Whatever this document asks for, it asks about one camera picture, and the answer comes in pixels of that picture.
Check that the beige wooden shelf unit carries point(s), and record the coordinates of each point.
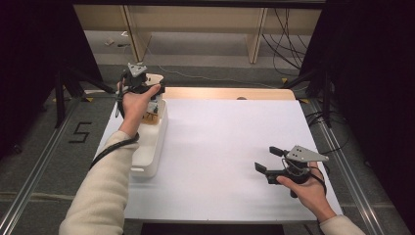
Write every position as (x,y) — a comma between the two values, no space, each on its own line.
(199,19)

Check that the person's left hand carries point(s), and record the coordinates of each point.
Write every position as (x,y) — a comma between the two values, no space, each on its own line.
(135,107)

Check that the small white floor object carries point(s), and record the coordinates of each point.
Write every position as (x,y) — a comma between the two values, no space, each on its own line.
(109,42)

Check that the black curtain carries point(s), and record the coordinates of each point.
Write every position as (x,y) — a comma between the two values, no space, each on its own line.
(375,81)
(29,65)

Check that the white table sheet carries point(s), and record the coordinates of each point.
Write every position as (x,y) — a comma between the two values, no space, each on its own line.
(228,156)

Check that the aluminium floor rail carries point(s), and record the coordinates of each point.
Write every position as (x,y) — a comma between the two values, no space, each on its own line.
(36,169)
(347,163)

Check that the black metal stand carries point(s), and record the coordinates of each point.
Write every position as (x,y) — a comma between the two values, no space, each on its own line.
(326,98)
(60,98)

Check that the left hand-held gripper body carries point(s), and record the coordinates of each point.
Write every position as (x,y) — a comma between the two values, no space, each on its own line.
(137,75)

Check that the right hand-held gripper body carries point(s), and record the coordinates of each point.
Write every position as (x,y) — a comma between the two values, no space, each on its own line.
(301,156)

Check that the person's right hand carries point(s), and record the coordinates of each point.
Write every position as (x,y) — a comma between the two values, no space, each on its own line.
(310,194)

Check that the small black floor object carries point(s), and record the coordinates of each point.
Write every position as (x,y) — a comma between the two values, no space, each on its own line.
(123,45)

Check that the white plastic bin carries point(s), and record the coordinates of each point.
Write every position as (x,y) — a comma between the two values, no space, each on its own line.
(148,153)

